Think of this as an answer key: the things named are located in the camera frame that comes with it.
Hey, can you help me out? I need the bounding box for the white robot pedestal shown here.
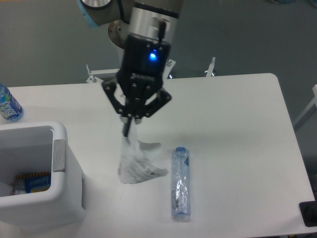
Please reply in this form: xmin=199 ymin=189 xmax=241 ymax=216
xmin=108 ymin=20 xmax=129 ymax=70

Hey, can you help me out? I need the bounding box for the white frame at right edge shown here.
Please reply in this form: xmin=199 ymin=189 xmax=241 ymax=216
xmin=293 ymin=85 xmax=317 ymax=132

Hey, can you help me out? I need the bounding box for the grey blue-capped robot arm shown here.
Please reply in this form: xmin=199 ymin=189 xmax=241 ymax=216
xmin=77 ymin=0 xmax=183 ymax=137

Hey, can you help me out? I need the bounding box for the white trash can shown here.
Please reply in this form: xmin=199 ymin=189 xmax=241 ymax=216
xmin=0 ymin=121 xmax=86 ymax=228

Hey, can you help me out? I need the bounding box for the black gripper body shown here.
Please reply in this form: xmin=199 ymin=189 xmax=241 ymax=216
xmin=116 ymin=35 xmax=171 ymax=117

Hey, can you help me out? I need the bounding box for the crushed clear plastic bottle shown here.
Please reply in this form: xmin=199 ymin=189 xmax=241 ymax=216
xmin=170 ymin=144 xmax=191 ymax=222

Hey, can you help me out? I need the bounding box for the blue labelled water bottle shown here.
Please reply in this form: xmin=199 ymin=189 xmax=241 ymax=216
xmin=0 ymin=84 xmax=24 ymax=122

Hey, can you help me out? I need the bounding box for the blue yellow snack packet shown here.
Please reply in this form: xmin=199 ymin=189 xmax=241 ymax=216
xmin=12 ymin=172 xmax=51 ymax=195

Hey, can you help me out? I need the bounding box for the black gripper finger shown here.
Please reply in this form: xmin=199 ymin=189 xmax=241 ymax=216
xmin=135 ymin=88 xmax=172 ymax=124
xmin=101 ymin=81 xmax=131 ymax=136

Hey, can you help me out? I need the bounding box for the white paper wrapper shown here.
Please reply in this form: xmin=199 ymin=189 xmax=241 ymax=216
xmin=118 ymin=121 xmax=168 ymax=184

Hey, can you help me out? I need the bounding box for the white pedestal base frame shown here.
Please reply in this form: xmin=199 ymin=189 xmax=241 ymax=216
xmin=86 ymin=57 xmax=216 ymax=83

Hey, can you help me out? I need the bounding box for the black device at table edge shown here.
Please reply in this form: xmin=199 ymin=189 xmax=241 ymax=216
xmin=299 ymin=201 xmax=317 ymax=227

